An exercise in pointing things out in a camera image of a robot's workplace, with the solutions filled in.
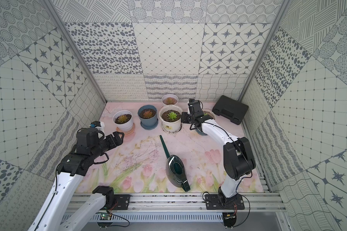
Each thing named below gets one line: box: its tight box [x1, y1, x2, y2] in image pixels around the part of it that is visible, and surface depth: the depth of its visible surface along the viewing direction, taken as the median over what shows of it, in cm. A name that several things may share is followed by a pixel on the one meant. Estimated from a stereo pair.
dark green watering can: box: [159, 134, 191, 193], surface depth 74 cm
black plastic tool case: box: [212, 95, 249, 126], surface depth 113 cm
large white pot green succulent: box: [158, 104, 183, 133], surface depth 100 cm
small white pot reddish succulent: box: [161, 93, 179, 106], surface depth 110 cm
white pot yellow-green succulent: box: [112, 109, 134, 131], surface depth 99 cm
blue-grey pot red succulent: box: [137, 104, 159, 131], surface depth 103 cm
